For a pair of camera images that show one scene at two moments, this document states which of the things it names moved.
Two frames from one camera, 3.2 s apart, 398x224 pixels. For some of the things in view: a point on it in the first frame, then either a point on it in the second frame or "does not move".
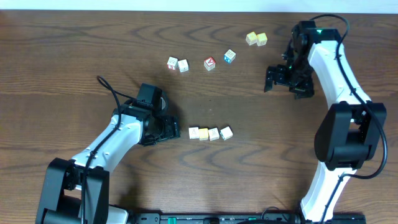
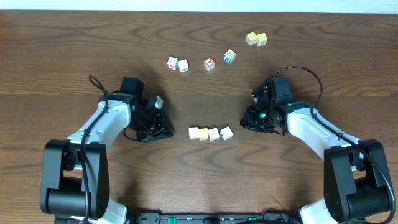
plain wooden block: [226, 133] does not move
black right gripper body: [297, 77] to [260, 120]
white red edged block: [213, 134] does not move
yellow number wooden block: [203, 134] does not move
